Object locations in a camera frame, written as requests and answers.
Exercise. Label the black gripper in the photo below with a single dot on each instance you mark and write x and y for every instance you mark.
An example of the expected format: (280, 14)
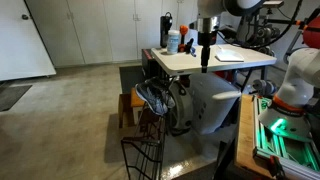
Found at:
(206, 38)

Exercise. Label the grey trainer shoe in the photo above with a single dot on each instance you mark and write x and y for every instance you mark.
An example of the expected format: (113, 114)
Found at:
(165, 91)
(151, 98)

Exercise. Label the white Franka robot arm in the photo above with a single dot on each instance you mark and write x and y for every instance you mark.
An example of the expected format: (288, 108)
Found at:
(300, 76)

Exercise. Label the blue dust brush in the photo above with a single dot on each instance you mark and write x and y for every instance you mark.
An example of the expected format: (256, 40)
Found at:
(193, 52)

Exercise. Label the black hand brush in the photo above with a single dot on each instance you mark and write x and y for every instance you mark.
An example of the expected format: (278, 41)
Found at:
(189, 45)

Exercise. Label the white wipes canister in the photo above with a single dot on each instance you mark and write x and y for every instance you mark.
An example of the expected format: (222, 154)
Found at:
(173, 41)

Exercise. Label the black machine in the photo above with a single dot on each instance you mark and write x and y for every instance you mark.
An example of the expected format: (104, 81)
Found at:
(165, 30)

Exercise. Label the white laundry basket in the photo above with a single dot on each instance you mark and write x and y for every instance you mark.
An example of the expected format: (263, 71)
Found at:
(213, 106)

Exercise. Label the black red tool case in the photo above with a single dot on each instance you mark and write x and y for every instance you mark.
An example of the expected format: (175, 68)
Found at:
(148, 65)

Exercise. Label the white round fan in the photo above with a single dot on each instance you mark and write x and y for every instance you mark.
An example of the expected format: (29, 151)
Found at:
(180, 110)

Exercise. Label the metal workshop equipment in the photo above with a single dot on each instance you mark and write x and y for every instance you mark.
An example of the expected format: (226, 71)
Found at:
(263, 33)

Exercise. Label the grey cylindrical motor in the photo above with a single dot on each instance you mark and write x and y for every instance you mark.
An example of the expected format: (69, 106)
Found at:
(265, 87)

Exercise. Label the dark rectangular floor mat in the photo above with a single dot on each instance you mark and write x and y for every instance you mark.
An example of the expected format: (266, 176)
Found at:
(130, 78)

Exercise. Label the wooden base board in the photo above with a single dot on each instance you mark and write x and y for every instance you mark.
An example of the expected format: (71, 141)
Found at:
(245, 140)

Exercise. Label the brown cardboard box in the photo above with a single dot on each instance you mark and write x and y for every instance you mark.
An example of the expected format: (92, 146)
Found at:
(124, 111)

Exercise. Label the red round tank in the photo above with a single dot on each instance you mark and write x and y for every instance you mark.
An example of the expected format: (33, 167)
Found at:
(312, 33)

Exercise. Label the white cabinet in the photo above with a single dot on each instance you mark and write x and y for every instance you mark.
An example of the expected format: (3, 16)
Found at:
(96, 30)

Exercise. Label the white door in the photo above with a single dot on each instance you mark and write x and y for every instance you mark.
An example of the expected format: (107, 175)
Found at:
(23, 43)

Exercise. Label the grey door mat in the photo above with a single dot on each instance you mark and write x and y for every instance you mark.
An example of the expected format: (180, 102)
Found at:
(11, 96)

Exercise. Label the black table leg frame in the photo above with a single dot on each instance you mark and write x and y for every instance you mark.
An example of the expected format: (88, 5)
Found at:
(264, 73)

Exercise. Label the aluminium base frame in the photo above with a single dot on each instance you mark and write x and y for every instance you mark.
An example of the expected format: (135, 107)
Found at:
(283, 150)

